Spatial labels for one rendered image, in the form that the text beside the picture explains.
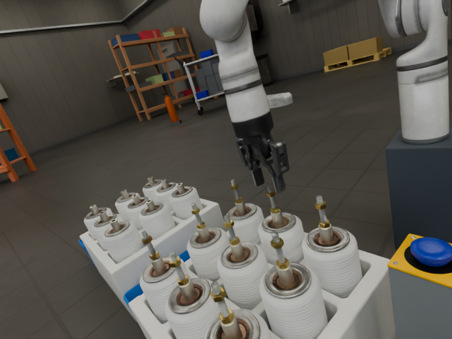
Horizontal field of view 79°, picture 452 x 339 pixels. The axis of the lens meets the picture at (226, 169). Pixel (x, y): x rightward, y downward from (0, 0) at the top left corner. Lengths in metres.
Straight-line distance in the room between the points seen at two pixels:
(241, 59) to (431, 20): 0.40
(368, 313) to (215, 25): 0.52
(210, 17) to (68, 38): 11.58
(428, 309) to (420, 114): 0.46
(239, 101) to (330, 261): 0.31
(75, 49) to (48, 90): 1.82
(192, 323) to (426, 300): 0.32
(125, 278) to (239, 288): 0.40
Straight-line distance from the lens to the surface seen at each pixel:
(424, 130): 0.77
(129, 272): 0.85
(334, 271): 0.53
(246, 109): 0.48
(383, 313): 0.62
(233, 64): 0.48
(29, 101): 11.14
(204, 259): 0.62
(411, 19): 0.73
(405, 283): 0.40
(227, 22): 0.47
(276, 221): 0.60
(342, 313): 0.52
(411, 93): 0.75
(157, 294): 0.59
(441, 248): 0.40
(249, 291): 0.55
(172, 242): 0.88
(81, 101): 11.53
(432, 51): 0.73
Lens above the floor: 0.58
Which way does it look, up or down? 19 degrees down
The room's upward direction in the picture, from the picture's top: 17 degrees counter-clockwise
